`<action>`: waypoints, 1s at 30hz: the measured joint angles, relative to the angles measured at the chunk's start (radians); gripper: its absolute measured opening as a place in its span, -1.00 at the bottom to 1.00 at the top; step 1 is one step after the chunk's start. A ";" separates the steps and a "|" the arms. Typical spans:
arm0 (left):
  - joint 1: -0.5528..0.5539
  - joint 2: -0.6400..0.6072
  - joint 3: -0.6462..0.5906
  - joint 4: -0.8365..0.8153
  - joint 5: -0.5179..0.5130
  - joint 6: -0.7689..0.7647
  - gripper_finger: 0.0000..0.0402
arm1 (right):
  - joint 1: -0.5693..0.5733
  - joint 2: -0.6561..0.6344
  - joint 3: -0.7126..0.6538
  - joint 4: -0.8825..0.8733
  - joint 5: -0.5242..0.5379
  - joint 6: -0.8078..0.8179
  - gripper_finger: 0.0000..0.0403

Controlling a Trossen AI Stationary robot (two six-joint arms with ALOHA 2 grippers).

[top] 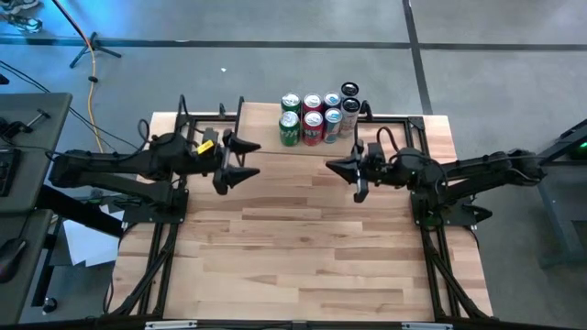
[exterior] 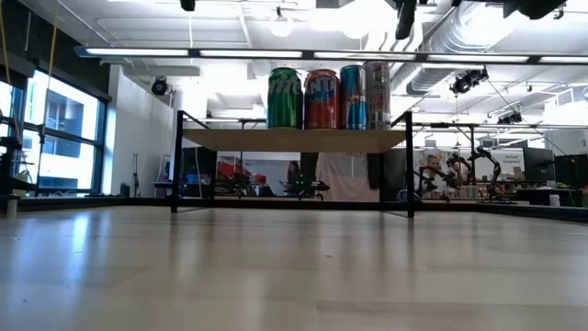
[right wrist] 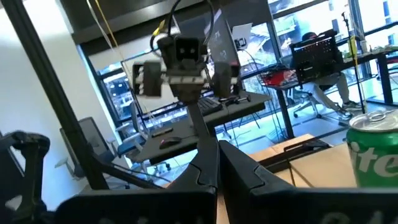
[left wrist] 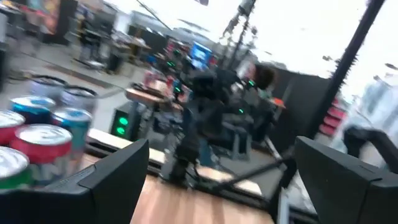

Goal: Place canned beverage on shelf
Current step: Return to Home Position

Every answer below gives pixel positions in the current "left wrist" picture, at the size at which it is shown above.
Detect black light stand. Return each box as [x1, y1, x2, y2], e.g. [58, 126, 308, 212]
[217, 0, 258, 70]

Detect black diagonal frame strut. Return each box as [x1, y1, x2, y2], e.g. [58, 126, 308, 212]
[306, 0, 387, 139]

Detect red soda can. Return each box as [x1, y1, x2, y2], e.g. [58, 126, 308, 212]
[0, 110, 26, 146]

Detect wooden work table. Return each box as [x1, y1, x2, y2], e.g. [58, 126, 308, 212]
[124, 79, 185, 111]

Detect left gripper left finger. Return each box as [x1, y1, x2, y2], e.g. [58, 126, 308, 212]
[0, 138, 150, 224]

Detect black curved hose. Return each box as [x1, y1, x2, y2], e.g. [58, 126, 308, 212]
[343, 126, 398, 175]

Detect blue silver energy drink can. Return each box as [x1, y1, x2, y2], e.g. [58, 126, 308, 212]
[51, 107, 93, 158]
[9, 95, 57, 125]

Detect red can blue white logo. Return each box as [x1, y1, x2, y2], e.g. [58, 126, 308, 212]
[11, 123, 78, 187]

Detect black box green lights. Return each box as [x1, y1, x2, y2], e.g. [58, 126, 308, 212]
[109, 101, 142, 141]

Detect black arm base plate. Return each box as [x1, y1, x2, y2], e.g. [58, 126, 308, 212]
[160, 152, 224, 190]

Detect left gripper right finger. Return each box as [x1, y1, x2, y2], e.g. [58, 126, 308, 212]
[294, 135, 398, 224]

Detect person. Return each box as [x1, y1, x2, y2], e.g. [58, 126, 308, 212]
[247, 63, 280, 103]

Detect tall white slim beverage can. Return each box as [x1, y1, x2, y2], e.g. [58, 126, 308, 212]
[60, 85, 99, 113]
[29, 74, 68, 98]

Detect blue lit screen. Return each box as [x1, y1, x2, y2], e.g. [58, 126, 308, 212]
[189, 42, 213, 71]

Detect black aluminium table frame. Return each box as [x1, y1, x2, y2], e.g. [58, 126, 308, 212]
[85, 133, 315, 220]

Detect red stacked bins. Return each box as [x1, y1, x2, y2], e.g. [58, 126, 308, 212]
[319, 98, 346, 138]

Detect green soda can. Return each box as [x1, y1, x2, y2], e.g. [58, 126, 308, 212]
[0, 146, 34, 190]

